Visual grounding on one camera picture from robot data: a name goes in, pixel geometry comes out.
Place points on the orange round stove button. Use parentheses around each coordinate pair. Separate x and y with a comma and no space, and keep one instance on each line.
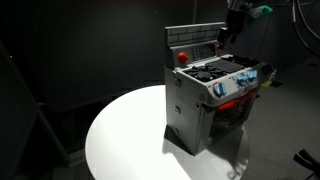
(217,45)

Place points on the grey toy stove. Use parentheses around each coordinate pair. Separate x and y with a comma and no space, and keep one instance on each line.
(186,110)

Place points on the orange round stove knob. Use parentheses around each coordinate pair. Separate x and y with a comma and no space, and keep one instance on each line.
(182,57)

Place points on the black stand leg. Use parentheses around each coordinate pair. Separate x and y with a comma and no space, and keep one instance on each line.
(308,161)

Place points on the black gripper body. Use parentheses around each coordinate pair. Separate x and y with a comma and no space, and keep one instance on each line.
(235,20)

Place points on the small yellow object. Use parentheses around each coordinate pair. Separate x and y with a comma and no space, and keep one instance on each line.
(266,83)

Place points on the black diagonal frame bar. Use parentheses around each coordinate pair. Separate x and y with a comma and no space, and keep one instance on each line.
(43,116)

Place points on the black ribbed griddle plate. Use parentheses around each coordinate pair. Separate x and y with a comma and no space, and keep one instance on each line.
(226,65)

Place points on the white round pedestal table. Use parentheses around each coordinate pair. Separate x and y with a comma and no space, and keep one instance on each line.
(133,140)

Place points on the green white wrist camera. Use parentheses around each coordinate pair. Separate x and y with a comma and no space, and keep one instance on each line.
(258,11)

